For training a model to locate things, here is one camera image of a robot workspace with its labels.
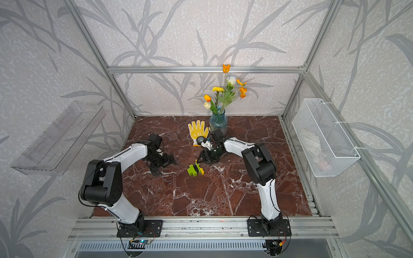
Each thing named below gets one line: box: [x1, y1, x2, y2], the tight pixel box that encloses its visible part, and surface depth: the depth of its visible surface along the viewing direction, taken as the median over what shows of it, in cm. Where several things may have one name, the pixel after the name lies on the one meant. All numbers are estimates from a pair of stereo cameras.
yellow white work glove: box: [187, 119, 211, 147], surface depth 114 cm
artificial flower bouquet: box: [203, 63, 248, 115], surface depth 98 cm
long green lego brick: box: [187, 161, 202, 177], surface depth 93 cm
